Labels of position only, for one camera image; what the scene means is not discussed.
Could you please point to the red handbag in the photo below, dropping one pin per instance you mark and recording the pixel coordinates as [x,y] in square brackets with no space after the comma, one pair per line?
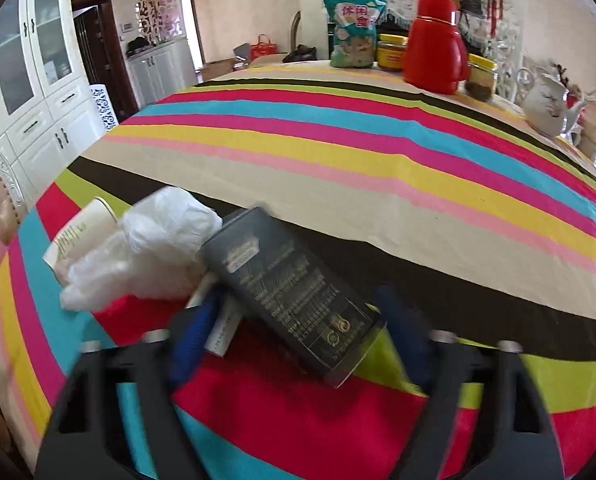
[264,46]

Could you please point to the white paper sachet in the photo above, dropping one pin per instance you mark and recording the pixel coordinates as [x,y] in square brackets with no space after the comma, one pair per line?
[228,316]

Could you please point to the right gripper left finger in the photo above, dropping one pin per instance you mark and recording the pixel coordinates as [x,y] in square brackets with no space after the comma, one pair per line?
[115,417]

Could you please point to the crumpled clear plastic bag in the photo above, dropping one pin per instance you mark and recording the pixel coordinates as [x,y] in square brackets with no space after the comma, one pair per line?
[153,253]

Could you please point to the dark pickle jar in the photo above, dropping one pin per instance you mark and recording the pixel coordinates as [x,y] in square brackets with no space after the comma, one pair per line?
[482,79]

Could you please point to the white paper cup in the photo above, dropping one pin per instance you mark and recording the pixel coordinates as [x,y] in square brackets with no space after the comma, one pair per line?
[85,231]

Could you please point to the striped colourful tablecloth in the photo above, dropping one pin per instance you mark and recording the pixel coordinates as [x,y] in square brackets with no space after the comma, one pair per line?
[487,226]

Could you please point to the teal snack bag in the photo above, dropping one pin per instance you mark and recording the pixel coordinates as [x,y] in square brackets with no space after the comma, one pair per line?
[355,34]

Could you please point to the red thermos jug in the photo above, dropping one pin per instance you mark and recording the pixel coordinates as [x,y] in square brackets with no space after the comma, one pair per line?
[436,59]

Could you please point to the black piano with lace cover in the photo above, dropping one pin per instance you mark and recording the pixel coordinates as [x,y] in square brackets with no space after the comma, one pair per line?
[471,21]

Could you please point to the white porcelain teapot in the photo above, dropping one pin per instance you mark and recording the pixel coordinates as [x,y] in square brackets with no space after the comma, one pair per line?
[545,106]

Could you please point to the blue white porcelain vase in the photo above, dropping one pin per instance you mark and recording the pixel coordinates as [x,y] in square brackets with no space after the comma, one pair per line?
[104,106]

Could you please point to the yellow lid jar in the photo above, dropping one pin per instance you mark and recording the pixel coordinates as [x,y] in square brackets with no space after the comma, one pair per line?
[390,52]

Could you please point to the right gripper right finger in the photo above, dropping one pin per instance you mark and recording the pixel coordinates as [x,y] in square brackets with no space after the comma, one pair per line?
[512,433]

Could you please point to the white low cabinet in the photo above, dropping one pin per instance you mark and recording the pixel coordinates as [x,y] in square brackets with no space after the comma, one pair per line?
[158,72]

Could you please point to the black cardboard box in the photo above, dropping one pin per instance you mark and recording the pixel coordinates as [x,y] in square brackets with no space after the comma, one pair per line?
[280,280]

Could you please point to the white glass door cabinet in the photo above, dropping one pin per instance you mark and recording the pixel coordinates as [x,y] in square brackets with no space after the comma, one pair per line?
[48,116]

